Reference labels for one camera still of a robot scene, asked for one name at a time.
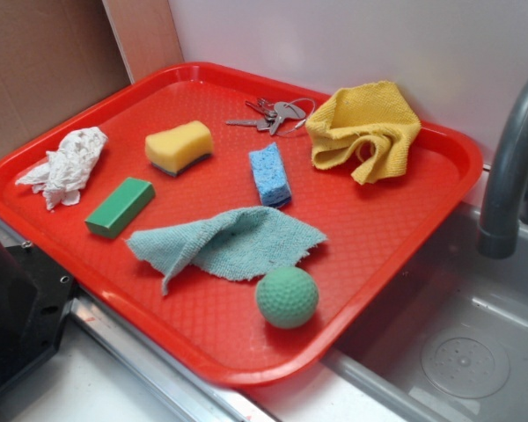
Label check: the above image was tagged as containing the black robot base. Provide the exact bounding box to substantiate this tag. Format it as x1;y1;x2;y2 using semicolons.
0;242;76;395

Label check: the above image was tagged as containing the crumpled white paper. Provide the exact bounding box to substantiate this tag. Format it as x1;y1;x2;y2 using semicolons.
15;127;108;211

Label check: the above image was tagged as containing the red plastic tray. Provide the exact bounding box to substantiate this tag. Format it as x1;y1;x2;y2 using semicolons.
0;63;482;387

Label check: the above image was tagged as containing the blue sponge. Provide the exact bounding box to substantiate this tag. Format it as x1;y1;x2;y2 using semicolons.
248;142;292;208

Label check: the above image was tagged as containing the teal microfibre cloth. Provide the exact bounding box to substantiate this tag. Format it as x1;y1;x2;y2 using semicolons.
126;206;327;295

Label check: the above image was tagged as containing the green dimpled ball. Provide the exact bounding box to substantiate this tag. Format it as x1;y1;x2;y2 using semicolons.
255;266;319;330

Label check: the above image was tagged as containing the bunch of silver keys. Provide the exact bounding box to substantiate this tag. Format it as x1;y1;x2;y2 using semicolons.
225;98;316;136

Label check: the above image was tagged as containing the yellow sponge with dark base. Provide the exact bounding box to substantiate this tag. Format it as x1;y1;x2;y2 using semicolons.
145;120;214;177

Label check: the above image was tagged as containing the green rectangular block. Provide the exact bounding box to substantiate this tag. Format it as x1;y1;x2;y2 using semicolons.
84;178;156;239

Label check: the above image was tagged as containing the yellow cloth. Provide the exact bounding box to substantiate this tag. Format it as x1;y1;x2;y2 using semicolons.
305;81;422;185

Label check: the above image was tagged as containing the grey plastic sink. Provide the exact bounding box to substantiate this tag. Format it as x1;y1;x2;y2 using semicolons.
324;184;528;421

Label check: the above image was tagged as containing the grey faucet spout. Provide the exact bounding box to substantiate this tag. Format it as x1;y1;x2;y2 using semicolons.
477;81;528;259

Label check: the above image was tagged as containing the brown cardboard panel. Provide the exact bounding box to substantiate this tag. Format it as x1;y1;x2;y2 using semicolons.
0;1;183;158

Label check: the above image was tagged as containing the silver metal rail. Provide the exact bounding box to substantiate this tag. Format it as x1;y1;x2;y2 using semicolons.
0;204;274;422

